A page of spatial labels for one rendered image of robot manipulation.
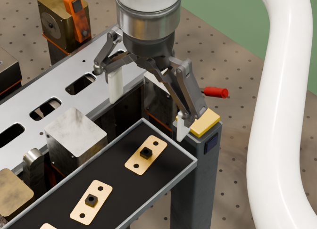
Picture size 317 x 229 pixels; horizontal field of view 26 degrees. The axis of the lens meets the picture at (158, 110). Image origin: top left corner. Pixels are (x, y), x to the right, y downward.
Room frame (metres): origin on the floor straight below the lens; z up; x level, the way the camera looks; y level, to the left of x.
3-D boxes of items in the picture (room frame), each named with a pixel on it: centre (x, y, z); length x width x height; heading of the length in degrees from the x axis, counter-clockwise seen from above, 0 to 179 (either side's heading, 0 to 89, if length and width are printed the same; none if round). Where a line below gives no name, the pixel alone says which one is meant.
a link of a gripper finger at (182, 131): (0.68, -0.04, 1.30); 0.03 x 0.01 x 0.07; 145
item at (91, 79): (1.07, 0.14, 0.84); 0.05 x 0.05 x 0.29; 46
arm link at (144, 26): (0.71, 0.01, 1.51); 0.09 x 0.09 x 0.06
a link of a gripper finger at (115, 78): (0.75, 0.07, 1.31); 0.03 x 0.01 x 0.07; 145
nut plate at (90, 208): (0.62, 0.11, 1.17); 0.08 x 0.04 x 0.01; 153
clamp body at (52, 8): (1.25, 0.24, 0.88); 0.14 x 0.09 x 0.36; 46
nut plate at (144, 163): (0.71, 0.02, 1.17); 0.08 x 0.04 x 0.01; 145
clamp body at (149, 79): (0.98, -0.03, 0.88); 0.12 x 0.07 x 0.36; 46
